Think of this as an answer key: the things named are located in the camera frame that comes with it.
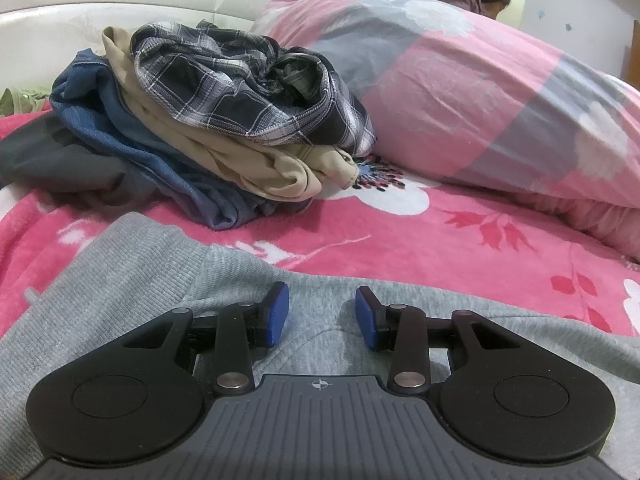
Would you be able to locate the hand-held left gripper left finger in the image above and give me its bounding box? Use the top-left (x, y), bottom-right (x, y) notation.
top-left (122, 282), bottom-right (290, 395)

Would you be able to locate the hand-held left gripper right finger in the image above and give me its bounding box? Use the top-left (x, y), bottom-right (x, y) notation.
top-left (355, 286), bottom-right (516, 395)

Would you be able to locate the grey sweatshirt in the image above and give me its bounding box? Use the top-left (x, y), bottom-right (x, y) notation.
top-left (0, 211), bottom-right (640, 480)

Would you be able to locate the beige garment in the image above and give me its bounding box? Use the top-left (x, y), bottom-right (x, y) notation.
top-left (101, 25), bottom-right (360, 202)

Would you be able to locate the black white plaid shirt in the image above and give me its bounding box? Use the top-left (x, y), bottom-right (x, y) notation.
top-left (131, 20), bottom-right (377, 157)

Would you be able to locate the blue garment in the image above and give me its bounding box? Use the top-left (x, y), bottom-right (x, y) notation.
top-left (49, 49), bottom-right (313, 231)

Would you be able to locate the pink floral duvet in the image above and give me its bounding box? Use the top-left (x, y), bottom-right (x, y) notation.
top-left (247, 0), bottom-right (640, 261)

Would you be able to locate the dark grey garment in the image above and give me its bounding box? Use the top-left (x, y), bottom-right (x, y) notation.
top-left (0, 110), bottom-right (161, 206)

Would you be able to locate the green cloth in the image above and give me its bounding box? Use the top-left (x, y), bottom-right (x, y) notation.
top-left (0, 87), bottom-right (51, 118)

